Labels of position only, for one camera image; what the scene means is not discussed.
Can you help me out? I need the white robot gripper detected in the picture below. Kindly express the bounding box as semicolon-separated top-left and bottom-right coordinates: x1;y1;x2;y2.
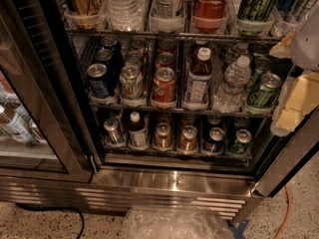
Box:
269;1;319;136

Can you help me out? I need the blue label plastic bottle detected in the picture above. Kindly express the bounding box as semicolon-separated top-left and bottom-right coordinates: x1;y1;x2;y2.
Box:
182;47;212;111

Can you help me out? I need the front clear water bottle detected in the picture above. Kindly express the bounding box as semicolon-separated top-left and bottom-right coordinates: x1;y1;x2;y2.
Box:
213;56;251;113

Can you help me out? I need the green can top shelf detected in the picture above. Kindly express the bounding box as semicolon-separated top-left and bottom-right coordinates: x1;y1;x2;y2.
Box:
237;0;276;23

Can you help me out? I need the green can shelf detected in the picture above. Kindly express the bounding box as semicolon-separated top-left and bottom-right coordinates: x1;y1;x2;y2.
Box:
228;129;252;155
237;0;276;23

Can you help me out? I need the green can bottom shelf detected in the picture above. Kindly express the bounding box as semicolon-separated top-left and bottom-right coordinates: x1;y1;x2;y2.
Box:
228;129;252;155

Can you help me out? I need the brown bottle behind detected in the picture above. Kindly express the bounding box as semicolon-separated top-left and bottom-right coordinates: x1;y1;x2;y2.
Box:
186;41;207;68

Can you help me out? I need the large Coca-Cola bottle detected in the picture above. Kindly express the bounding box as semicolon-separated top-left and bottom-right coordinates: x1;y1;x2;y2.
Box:
192;0;226;32

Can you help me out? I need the white label bottle top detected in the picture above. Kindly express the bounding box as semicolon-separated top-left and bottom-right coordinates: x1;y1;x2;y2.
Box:
149;0;184;33

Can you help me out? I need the steel fridge cabinet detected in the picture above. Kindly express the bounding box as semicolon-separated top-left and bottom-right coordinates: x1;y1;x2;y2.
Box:
0;0;319;222

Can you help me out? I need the small bottle bottom shelf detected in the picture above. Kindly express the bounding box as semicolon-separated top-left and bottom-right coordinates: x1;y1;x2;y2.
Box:
128;112;148;149

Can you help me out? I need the clear bottle top shelf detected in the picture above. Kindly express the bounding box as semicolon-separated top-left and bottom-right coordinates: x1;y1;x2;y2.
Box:
107;0;145;32

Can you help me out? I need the silver can bottom shelf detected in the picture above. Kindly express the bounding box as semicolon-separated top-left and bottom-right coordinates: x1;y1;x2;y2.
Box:
104;119;125;144

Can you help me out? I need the gold can top shelf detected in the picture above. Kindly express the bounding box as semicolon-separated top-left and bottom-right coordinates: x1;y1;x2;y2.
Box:
66;0;104;29

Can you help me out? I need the glass fridge door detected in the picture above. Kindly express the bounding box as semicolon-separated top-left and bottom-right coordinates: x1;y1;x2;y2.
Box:
0;0;92;182

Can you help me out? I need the blue Pepsi can bottom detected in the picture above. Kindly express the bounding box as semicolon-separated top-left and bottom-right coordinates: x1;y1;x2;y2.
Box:
203;127;225;154

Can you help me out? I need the red soda can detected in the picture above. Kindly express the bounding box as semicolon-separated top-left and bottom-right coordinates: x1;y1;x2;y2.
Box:
155;53;175;70
151;67;176;110

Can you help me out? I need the front red soda can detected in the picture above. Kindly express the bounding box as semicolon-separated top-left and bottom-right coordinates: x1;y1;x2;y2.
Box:
151;67;176;110

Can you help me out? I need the front white green can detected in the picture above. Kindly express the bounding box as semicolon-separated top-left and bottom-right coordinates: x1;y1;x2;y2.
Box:
119;65;145;107

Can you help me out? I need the blue soda can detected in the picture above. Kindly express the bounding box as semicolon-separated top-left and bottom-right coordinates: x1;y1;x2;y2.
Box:
87;63;115;99
95;49;115;71

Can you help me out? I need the front blue soda can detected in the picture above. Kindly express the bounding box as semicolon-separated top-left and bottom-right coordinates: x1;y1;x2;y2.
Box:
87;63;115;99

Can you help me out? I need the clear plastic bag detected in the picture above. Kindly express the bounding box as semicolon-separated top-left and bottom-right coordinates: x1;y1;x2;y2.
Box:
122;208;233;239

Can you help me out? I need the orange cable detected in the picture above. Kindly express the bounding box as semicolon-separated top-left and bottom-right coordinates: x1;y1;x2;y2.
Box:
273;183;293;239

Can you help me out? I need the black cable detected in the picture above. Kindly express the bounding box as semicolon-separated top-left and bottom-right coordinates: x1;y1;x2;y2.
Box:
14;202;86;239

